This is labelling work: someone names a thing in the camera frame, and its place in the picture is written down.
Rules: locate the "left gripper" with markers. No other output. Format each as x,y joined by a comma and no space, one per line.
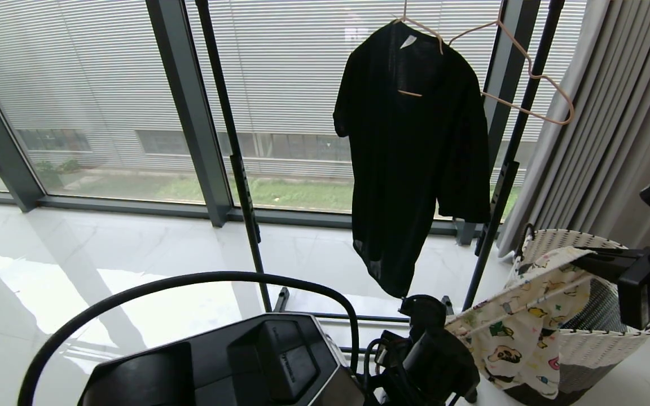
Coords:
443,366

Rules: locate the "cream printed garment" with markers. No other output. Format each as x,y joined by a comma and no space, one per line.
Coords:
522,338

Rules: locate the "black garment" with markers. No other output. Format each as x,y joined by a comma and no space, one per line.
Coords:
404,169

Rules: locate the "pink clothes hanger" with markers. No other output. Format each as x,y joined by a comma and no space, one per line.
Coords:
409,93
528,111

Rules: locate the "white laundry basket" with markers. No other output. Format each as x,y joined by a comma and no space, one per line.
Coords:
601,349

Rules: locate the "black clothes rack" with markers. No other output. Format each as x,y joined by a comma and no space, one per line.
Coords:
241,180

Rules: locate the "beige curtain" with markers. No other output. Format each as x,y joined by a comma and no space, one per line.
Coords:
613,113

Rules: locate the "window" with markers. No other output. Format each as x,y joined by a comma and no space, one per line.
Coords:
189,113

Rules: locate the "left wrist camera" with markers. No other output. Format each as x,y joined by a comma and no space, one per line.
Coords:
424,310

